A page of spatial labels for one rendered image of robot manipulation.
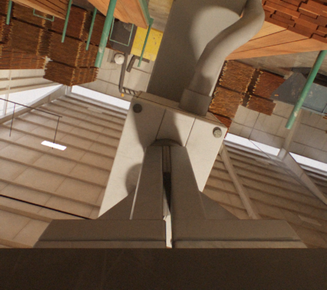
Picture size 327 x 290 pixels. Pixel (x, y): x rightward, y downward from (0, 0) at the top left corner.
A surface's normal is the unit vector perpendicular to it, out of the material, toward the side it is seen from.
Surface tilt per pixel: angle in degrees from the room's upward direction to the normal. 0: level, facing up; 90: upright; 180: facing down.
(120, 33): 92
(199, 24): 90
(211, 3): 90
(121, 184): 90
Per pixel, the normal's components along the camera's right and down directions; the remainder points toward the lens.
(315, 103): 0.00, 0.25
